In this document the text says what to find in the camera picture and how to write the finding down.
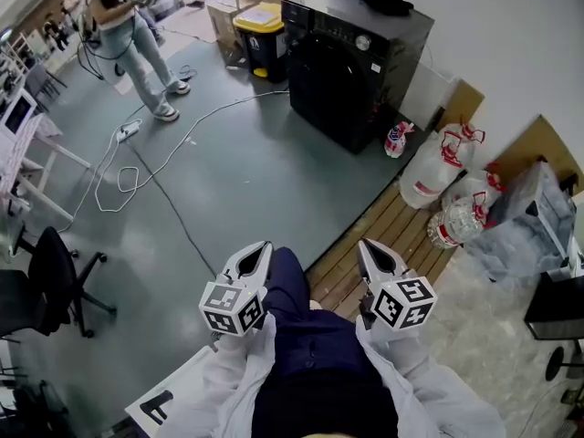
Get round black washing machine door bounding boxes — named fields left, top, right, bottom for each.
left=288, top=32, right=367, bottom=123

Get black washing machine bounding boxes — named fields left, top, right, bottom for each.
left=280, top=0, right=436, bottom=156

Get white and red detergent bag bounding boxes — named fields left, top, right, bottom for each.
left=383, top=120, right=417, bottom=159

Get person's navy clothed legs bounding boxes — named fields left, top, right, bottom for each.
left=249, top=245, right=402, bottom=438

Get black round stool base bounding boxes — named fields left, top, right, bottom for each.
left=544, top=339, right=584, bottom=383

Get long white cable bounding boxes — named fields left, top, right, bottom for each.
left=57, top=89, right=291, bottom=235

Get white power strip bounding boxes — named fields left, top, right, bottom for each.
left=116, top=118, right=144, bottom=143

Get black side table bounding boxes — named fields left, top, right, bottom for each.
left=523, top=273, right=584, bottom=342

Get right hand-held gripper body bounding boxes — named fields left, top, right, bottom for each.
left=359, top=269, right=439, bottom=333

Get white board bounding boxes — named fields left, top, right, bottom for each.
left=400, top=61, right=460, bottom=132

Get grey chair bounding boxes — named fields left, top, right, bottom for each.
left=24, top=61, right=68, bottom=110

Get person's left forearm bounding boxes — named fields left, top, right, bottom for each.
left=156, top=311, right=278, bottom=438

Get small brown cardboard sheet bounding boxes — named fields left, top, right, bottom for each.
left=432, top=78, right=486, bottom=132

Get black office chair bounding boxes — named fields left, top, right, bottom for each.
left=0, top=225, right=118, bottom=339

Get small clear red-handled plastic bag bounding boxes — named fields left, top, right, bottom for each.
left=441, top=163, right=508, bottom=210

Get large clear red-handled plastic bag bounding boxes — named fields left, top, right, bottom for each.
left=398, top=122, right=486, bottom=211

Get black bin with yellow lid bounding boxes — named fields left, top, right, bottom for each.
left=232, top=2, right=290, bottom=85

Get black cloth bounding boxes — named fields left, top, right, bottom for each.
left=364, top=0, right=415, bottom=17

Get person's right forearm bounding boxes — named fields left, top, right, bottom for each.
left=354, top=313, right=508, bottom=438

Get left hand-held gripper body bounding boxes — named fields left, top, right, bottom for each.
left=198, top=266, right=268, bottom=338

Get thin black floor cable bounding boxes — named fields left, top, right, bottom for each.
left=121, top=138, right=218, bottom=278

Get white monitor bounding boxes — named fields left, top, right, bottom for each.
left=0, top=87, right=39, bottom=143

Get brown cardboard box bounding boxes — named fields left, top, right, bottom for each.
left=205, top=0, right=256, bottom=68

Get white table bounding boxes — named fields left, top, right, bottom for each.
left=0, top=111, right=92, bottom=224

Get wooden slat platform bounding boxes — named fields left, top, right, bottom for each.
left=304, top=180, right=458, bottom=324

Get large brown cardboard sheet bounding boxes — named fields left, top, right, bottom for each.
left=494, top=113, right=584, bottom=196

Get clear bag with round bottles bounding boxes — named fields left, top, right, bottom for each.
left=426, top=191, right=499, bottom=250

